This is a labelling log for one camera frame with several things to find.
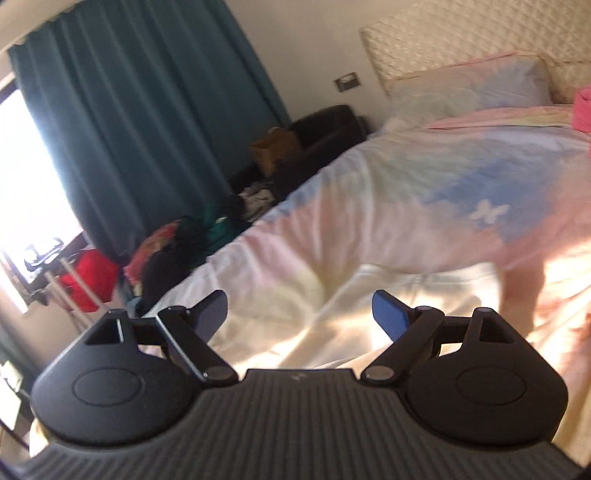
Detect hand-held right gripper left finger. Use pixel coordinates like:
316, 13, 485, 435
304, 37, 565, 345
83, 290, 239, 384

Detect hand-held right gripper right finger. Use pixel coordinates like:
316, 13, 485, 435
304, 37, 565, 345
360, 290, 518, 384

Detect white pants with black stripe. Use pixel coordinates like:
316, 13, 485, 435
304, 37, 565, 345
152, 262, 509, 370

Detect pile of mixed clothes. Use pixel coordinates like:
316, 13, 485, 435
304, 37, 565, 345
122, 182, 280, 308

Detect pastel tie-dye duvet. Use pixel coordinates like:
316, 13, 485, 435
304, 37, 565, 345
143, 104, 591, 453

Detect red bag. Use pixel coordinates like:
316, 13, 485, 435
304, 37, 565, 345
59, 248, 122, 313

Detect white tripod stand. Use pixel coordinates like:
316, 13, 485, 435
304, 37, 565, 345
23, 237, 108, 329

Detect brown paper bag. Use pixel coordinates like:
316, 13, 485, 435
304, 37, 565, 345
249, 127, 303, 177

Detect black armchair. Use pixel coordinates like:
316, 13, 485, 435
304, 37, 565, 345
228, 104, 370, 204

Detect teal curtain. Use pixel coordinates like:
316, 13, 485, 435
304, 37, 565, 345
7, 0, 293, 266

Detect bright window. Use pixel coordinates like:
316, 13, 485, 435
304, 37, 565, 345
0, 78, 86, 315

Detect pastel tie-dye pillow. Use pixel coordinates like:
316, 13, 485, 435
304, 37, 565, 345
385, 51, 555, 121

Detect pink cloth item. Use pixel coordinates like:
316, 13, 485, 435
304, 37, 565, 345
571, 88, 591, 131

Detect metal wall switch plate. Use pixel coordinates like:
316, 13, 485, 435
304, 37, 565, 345
334, 72, 362, 93

